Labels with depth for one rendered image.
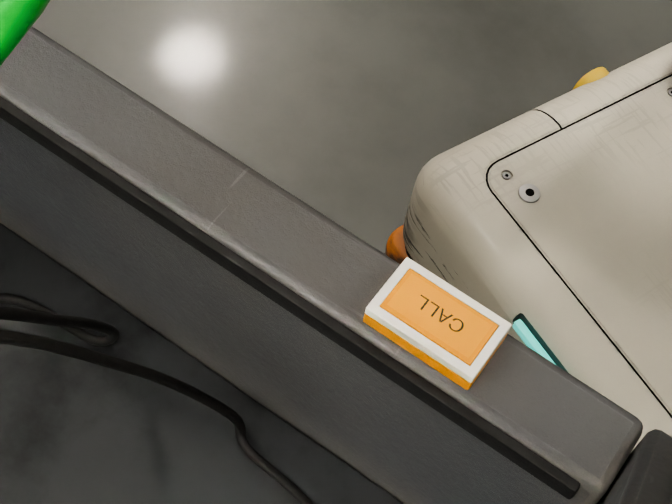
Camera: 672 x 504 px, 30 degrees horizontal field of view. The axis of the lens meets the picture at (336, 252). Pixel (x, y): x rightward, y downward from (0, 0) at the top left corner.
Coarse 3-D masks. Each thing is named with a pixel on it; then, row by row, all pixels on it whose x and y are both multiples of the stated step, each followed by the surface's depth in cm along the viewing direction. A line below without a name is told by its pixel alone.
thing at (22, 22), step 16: (0, 0) 26; (16, 0) 26; (32, 0) 26; (48, 0) 26; (0, 16) 26; (16, 16) 26; (32, 16) 26; (0, 32) 26; (16, 32) 26; (0, 48) 27; (0, 64) 27
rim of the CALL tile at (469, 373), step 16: (400, 272) 50; (384, 288) 49; (448, 288) 50; (368, 304) 49; (480, 304) 49; (384, 320) 49; (496, 320) 49; (400, 336) 49; (416, 336) 48; (496, 336) 49; (432, 352) 48; (448, 352) 48; (480, 352) 48; (448, 368) 48; (464, 368) 48; (480, 368) 48
